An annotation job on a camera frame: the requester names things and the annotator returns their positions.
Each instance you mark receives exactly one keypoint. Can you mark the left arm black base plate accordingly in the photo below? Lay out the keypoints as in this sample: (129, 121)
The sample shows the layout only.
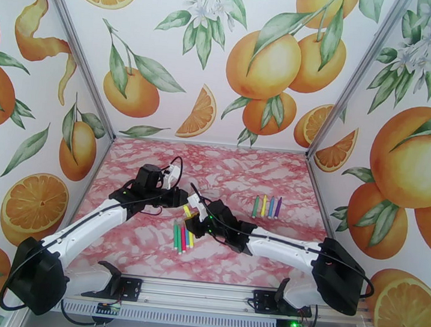
(131, 289)

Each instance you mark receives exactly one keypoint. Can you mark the green marker pen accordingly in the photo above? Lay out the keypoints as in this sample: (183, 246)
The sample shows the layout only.
(255, 208)
(176, 236)
(180, 242)

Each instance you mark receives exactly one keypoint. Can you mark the red marker pen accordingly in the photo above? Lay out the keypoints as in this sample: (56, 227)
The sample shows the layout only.
(184, 239)

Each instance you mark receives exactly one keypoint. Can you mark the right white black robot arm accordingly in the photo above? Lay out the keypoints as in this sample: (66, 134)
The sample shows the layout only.
(287, 250)

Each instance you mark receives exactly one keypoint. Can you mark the yellow marker pen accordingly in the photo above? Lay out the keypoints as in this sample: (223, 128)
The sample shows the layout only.
(264, 206)
(191, 240)
(187, 210)

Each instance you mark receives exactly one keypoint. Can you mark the aluminium frame post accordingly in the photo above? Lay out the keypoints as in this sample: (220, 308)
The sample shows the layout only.
(352, 81)
(82, 57)

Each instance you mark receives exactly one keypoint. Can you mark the slotted metal strip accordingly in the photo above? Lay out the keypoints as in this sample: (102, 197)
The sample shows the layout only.
(187, 318)

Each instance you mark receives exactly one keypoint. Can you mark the purple marker pen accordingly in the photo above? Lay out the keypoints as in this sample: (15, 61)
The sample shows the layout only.
(278, 207)

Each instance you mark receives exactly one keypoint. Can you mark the small blue circuit board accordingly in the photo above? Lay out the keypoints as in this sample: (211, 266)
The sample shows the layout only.
(106, 308)

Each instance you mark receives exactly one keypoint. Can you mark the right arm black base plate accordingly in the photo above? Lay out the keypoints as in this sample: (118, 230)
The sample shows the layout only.
(263, 301)

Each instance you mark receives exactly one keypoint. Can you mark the aluminium mounting rail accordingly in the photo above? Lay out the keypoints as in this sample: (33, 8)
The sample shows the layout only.
(196, 295)

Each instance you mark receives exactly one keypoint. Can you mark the blue marker pen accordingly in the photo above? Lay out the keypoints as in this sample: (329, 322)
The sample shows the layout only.
(271, 207)
(187, 239)

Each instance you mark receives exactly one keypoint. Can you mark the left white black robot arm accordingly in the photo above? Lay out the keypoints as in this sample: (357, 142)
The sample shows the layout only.
(81, 228)

